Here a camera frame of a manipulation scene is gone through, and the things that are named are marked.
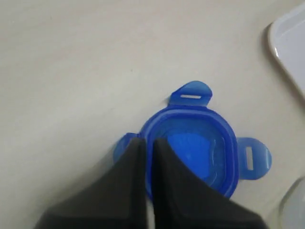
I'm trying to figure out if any clear plastic jar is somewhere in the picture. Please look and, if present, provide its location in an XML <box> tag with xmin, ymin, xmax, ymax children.
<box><xmin>279</xmin><ymin>177</ymin><xmax>305</xmax><ymax>229</ymax></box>

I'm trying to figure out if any white plastic tray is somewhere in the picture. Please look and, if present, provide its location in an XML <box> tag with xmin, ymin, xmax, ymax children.
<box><xmin>267</xmin><ymin>3</ymin><xmax>305</xmax><ymax>97</ymax></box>

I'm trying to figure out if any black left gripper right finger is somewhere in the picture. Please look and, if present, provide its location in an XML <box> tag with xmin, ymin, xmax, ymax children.
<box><xmin>152</xmin><ymin>138</ymin><xmax>264</xmax><ymax>229</ymax></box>

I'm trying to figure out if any blue plastic lid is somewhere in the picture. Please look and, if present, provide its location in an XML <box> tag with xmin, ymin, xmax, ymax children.
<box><xmin>113</xmin><ymin>81</ymin><xmax>272</xmax><ymax>198</ymax></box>

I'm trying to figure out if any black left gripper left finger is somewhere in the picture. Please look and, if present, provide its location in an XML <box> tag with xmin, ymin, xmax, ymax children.
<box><xmin>35</xmin><ymin>138</ymin><xmax>147</xmax><ymax>229</ymax></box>

